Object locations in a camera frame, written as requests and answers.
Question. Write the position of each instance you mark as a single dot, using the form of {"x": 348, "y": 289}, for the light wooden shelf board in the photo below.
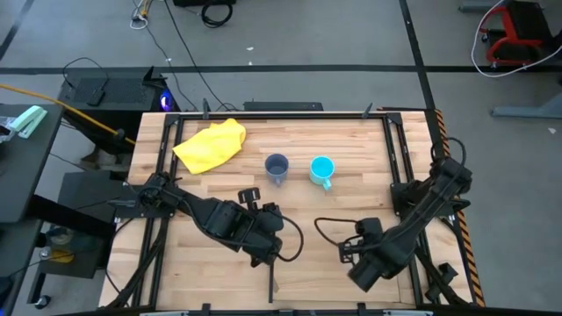
{"x": 316, "y": 285}

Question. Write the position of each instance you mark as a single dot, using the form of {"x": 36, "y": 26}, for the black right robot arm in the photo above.
{"x": 421, "y": 210}

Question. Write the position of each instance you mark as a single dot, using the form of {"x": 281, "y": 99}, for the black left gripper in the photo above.
{"x": 265, "y": 241}

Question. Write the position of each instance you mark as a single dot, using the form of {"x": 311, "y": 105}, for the grey table foot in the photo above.
{"x": 527, "y": 110}

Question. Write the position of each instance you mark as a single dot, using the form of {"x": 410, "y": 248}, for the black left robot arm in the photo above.
{"x": 219, "y": 221}

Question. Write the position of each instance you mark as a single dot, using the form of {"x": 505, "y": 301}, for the teal mug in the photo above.
{"x": 321, "y": 169}

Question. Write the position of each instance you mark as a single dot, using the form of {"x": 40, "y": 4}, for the red and black stool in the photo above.
{"x": 513, "y": 26}

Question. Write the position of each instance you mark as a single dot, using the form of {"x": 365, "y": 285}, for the mint green stapler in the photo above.
{"x": 30, "y": 120}

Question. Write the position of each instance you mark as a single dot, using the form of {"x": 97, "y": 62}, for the black computer case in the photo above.
{"x": 123, "y": 92}

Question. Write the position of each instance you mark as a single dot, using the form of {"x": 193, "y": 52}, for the black power strip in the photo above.
{"x": 283, "y": 106}

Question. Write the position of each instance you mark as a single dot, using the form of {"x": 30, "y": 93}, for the small black box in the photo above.
{"x": 95, "y": 97}

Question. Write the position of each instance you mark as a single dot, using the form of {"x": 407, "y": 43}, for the clear tape roll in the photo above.
{"x": 60, "y": 235}

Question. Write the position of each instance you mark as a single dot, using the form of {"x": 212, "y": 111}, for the yellow round item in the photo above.
{"x": 62, "y": 256}

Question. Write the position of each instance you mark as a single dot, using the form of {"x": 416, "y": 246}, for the grey mug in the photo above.
{"x": 276, "y": 169}

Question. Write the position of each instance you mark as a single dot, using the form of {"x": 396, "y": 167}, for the black table rig frame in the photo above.
{"x": 285, "y": 117}

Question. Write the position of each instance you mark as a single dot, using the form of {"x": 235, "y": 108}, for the orange black hazard tape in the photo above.
{"x": 472, "y": 263}

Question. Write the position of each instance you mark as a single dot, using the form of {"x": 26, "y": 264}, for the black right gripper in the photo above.
{"x": 369, "y": 274}

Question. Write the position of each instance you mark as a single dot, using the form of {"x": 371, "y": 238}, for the black side desk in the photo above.
{"x": 26, "y": 175}

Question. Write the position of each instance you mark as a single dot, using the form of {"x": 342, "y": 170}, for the black rolling cart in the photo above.
{"x": 83, "y": 193}

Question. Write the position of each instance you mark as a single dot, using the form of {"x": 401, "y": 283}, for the yellow cloth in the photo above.
{"x": 211, "y": 147}

